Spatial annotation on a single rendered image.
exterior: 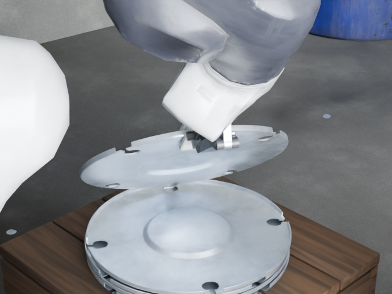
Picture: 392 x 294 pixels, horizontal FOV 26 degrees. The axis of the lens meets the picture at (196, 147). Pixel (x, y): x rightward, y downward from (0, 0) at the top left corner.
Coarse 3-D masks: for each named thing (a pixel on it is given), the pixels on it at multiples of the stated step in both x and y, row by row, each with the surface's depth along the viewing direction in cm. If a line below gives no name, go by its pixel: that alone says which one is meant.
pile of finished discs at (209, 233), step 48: (144, 192) 130; (192, 192) 130; (240, 192) 130; (96, 240) 119; (144, 240) 119; (192, 240) 118; (240, 240) 119; (288, 240) 119; (144, 288) 109; (192, 288) 109; (240, 288) 110
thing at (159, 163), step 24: (144, 144) 104; (168, 144) 106; (240, 144) 112; (264, 144) 114; (96, 168) 111; (120, 168) 114; (144, 168) 118; (168, 168) 121; (192, 168) 123; (216, 168) 124; (240, 168) 127
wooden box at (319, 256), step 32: (64, 224) 128; (32, 256) 120; (64, 256) 120; (320, 256) 120; (352, 256) 120; (32, 288) 119; (64, 288) 114; (96, 288) 114; (288, 288) 114; (320, 288) 114; (352, 288) 118
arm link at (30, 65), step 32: (0, 64) 58; (32, 64) 59; (0, 96) 57; (32, 96) 58; (64, 96) 61; (0, 128) 58; (32, 128) 58; (64, 128) 63; (0, 160) 59; (32, 160) 60; (0, 192) 62
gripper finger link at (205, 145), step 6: (234, 138) 90; (198, 144) 97; (204, 144) 95; (210, 144) 92; (216, 144) 89; (222, 144) 89; (234, 144) 90; (198, 150) 98; (204, 150) 96; (210, 150) 97; (216, 150) 98
